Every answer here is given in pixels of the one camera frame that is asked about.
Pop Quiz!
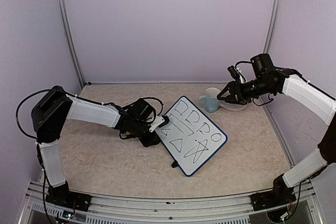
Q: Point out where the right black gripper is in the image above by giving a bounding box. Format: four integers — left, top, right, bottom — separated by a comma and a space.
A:
218, 76, 276, 104

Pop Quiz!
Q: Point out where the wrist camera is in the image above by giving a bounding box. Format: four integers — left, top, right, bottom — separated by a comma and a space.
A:
227, 54, 275, 83
127, 97, 170, 133

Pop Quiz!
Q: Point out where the blue striped plate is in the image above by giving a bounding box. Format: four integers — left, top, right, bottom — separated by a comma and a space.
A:
219, 100, 247, 112

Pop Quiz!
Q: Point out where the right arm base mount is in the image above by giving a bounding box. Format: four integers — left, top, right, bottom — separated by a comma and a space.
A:
250, 190, 296, 211

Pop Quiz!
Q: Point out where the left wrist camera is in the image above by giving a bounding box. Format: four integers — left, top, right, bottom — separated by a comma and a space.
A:
127, 97, 170, 133

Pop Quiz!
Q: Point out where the aluminium frame post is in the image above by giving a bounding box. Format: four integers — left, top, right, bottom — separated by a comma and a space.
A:
57, 0, 86, 88
263, 0, 281, 53

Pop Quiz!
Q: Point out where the light blue mug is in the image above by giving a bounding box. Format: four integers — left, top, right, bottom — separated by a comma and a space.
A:
198, 88, 221, 113

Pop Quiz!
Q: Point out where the right aluminium frame post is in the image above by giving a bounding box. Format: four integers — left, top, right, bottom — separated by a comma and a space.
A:
263, 0, 281, 53

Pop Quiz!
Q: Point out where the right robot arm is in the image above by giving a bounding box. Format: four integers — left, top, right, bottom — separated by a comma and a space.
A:
217, 67, 335, 210

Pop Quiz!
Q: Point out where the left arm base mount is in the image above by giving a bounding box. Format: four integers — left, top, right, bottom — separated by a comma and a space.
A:
46, 191, 91, 212

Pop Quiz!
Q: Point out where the right side table rail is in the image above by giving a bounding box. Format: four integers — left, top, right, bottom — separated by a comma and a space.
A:
260, 105, 295, 168

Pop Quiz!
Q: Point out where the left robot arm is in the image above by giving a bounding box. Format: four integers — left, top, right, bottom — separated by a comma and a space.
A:
31, 86, 169, 206

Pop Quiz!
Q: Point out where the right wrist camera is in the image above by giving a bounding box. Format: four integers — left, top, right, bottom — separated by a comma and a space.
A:
227, 54, 275, 83

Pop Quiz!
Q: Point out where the left aluminium frame post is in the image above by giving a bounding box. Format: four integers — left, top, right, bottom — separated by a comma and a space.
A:
57, 0, 86, 88

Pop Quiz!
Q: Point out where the back aluminium table rail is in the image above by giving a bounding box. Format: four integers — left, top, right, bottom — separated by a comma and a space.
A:
84, 81, 230, 86

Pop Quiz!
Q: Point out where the blue-framed whiteboard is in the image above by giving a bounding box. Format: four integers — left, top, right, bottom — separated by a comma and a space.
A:
155, 96, 228, 177

